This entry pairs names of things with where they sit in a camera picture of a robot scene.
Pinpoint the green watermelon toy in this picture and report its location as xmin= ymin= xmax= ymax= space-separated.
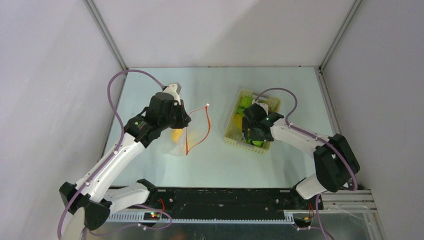
xmin=246 ymin=138 xmax=265 ymax=148

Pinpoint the yellow banana toy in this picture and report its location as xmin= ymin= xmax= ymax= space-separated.
xmin=233 ymin=113 xmax=243 ymax=130

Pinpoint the green bitter gourd toy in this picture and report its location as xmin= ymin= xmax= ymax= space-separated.
xmin=236 ymin=107 xmax=245 ymax=117

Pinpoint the yellow lemon toy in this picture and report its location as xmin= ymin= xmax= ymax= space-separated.
xmin=171 ymin=129 xmax=184 ymax=143

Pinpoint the clear zip top bag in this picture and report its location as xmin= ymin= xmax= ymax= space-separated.
xmin=158 ymin=103 xmax=212 ymax=157

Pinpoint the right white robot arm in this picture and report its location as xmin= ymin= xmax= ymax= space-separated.
xmin=242 ymin=103 xmax=360 ymax=209

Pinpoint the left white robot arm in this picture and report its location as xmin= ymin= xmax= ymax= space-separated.
xmin=59 ymin=91 xmax=191 ymax=231

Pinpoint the cream plastic basket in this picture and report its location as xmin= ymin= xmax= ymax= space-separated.
xmin=224 ymin=89 xmax=282 ymax=154

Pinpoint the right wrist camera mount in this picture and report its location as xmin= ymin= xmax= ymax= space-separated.
xmin=252 ymin=99 xmax=269 ymax=115

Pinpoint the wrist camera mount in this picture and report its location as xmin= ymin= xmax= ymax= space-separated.
xmin=162 ymin=82 xmax=182 ymax=105
xmin=252 ymin=99 xmax=269 ymax=115

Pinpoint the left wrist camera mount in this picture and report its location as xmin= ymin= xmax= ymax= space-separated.
xmin=162 ymin=82 xmax=182 ymax=105

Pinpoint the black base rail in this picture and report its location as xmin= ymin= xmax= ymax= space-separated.
xmin=145 ymin=187 xmax=315 ymax=221

